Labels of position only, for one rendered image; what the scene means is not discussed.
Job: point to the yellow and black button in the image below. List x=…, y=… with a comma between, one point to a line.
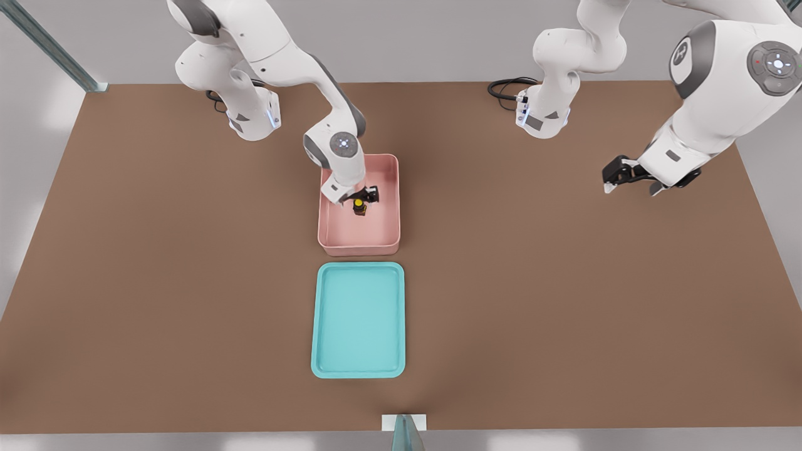
x=359, y=207

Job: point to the pink box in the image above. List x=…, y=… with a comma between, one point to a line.
x=359, y=232

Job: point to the pale blue-green tray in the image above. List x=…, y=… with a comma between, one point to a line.
x=358, y=320

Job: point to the silver frame post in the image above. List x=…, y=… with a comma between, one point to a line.
x=406, y=432
x=53, y=47

